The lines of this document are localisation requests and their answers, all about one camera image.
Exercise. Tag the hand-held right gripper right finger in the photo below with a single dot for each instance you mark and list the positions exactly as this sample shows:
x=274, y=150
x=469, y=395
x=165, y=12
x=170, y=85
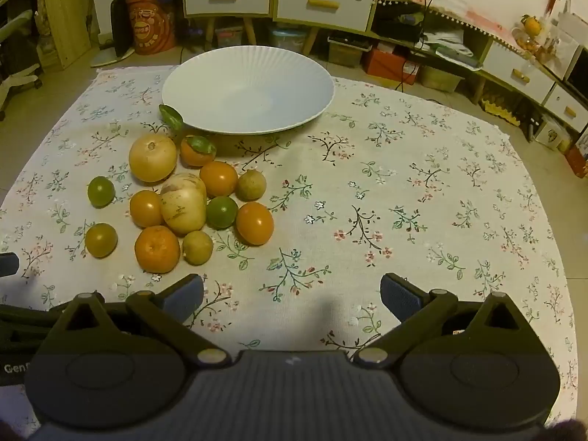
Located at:
x=399, y=298

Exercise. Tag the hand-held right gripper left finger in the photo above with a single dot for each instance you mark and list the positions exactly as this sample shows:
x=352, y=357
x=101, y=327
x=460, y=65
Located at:
x=183, y=298

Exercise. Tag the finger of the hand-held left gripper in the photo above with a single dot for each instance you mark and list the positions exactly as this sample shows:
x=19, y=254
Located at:
x=8, y=265

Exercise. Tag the small brown round fruit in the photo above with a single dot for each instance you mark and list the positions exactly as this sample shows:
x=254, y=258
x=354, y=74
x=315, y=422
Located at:
x=197, y=247
x=251, y=185

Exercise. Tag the rough-skinned tangerine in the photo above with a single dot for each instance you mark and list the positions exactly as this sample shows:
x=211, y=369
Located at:
x=157, y=248

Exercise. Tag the pale pear with brown patch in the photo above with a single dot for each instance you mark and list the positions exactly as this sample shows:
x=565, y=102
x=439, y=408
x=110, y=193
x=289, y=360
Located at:
x=183, y=216

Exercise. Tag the green lime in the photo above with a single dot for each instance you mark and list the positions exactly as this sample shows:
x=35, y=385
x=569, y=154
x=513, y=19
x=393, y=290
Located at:
x=101, y=191
x=222, y=212

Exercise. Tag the small olive-green round fruit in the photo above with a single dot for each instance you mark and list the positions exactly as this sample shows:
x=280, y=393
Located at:
x=101, y=240

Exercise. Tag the smooth orange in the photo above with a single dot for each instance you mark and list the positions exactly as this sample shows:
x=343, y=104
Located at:
x=218, y=178
x=254, y=223
x=146, y=208

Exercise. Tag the tangerine with green leaves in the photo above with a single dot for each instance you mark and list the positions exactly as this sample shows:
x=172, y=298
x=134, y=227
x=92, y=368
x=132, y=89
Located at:
x=193, y=156

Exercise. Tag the large round yellow pear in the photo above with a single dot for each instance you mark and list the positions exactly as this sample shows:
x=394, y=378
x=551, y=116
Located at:
x=152, y=158

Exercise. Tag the white ribbed plate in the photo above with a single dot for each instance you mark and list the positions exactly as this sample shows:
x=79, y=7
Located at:
x=248, y=92

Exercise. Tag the floral tablecloth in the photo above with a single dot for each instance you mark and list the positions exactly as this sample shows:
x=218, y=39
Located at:
x=367, y=193

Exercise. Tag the white office chair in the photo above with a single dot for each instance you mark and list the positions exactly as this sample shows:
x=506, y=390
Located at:
x=14, y=78

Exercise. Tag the yellow egg tray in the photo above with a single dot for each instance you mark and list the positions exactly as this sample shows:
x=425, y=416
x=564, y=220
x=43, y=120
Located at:
x=498, y=110

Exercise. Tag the white printed box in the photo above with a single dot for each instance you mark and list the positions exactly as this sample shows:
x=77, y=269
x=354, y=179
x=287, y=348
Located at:
x=553, y=135

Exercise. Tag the beige storage bin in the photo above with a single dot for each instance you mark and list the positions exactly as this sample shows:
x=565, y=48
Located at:
x=441, y=78

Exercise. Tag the red cardboard box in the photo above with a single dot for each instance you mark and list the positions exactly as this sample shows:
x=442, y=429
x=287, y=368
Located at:
x=388, y=66

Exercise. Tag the clear bin with black lid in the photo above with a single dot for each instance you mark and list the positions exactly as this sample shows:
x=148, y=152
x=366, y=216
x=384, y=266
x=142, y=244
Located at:
x=349, y=53

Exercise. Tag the long low wooden cabinet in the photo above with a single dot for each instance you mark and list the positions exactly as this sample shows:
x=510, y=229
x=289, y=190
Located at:
x=519, y=73

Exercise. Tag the pile of white papers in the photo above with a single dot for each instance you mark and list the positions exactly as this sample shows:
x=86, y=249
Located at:
x=448, y=46

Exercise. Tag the light wooden desk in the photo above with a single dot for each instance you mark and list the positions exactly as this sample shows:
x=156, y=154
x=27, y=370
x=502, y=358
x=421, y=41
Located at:
x=64, y=14

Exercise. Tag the black panel on white base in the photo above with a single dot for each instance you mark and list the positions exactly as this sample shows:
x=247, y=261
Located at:
x=119, y=27

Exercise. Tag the small clear storage bin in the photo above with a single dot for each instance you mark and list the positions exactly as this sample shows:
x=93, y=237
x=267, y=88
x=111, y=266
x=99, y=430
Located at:
x=228, y=36

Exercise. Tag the red printed bag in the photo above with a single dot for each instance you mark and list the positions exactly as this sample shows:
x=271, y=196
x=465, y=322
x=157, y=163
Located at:
x=149, y=27

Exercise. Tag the clear bin with blue lid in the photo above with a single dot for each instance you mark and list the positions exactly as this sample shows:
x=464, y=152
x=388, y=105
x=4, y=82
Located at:
x=287, y=41

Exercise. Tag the bowl of oranges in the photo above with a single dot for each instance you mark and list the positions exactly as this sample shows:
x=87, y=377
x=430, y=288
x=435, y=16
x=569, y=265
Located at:
x=530, y=27

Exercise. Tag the wooden cabinet with white drawer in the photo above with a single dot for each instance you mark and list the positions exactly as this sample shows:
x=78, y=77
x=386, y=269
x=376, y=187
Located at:
x=321, y=2

